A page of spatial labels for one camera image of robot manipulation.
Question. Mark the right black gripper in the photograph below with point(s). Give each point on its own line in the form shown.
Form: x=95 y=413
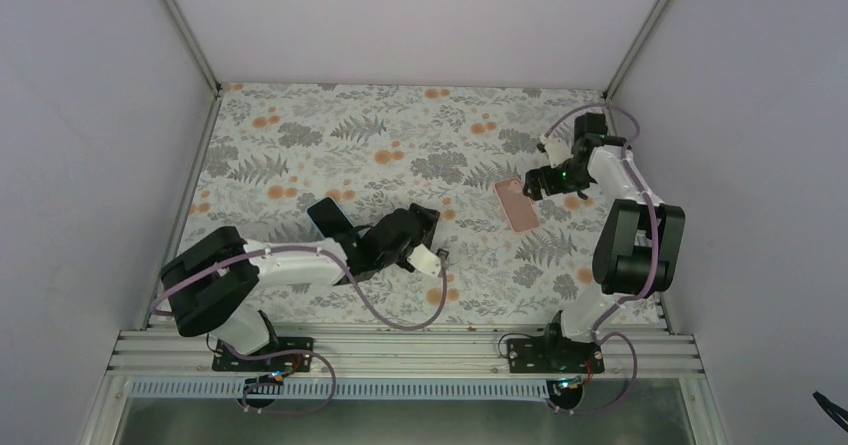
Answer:
x=533 y=178

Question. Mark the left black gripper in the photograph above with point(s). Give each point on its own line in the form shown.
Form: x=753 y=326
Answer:
x=423 y=217

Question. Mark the pink phone case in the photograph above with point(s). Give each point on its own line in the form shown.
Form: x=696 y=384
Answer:
x=519 y=210

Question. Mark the black phone light-blue case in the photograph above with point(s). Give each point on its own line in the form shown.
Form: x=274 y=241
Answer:
x=329 y=219

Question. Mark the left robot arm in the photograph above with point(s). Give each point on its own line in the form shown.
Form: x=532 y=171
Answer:
x=206 y=289

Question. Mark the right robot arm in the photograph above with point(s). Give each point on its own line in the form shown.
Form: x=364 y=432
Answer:
x=637 y=251

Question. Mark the floral patterned table mat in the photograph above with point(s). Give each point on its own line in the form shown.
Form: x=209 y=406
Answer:
x=276 y=149

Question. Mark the black object at corner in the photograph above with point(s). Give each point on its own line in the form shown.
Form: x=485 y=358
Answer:
x=834 y=411

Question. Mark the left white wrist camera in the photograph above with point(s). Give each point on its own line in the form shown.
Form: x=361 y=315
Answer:
x=425 y=261

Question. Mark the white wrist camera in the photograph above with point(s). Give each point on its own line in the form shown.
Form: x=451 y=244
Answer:
x=425 y=261
x=556 y=150

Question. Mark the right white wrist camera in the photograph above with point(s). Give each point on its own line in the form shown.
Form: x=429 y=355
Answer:
x=556 y=150

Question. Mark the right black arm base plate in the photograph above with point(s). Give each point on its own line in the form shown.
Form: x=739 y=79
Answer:
x=537 y=355

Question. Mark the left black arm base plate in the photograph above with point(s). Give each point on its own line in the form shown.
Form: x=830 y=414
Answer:
x=285 y=355

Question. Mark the aluminium rail frame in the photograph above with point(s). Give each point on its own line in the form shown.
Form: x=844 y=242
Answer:
x=356 y=361

